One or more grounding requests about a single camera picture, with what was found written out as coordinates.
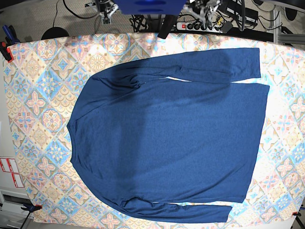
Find blue long-sleeve T-shirt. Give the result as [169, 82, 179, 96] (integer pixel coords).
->
[67, 48, 269, 223]

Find white power strip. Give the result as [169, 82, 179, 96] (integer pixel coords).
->
[175, 22, 223, 33]

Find patterned tile tablecloth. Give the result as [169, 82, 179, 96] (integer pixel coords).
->
[1, 33, 305, 229]

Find black round base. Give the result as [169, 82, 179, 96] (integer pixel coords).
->
[41, 27, 69, 40]

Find red white label stickers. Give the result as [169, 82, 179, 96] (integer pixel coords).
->
[0, 157, 24, 188]

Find black clamp lower left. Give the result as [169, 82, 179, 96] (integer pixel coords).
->
[21, 203, 42, 213]

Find red black clamp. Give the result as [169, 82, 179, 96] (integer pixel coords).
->
[0, 42, 14, 63]

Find blue clamp upper left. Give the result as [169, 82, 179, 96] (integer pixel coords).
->
[2, 25, 20, 45]

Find black clamp lower right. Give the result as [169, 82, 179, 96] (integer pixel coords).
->
[292, 212, 301, 217]

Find black support post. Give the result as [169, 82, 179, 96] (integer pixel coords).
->
[158, 15, 178, 39]

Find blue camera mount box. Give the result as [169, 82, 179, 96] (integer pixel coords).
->
[113, 0, 186, 15]

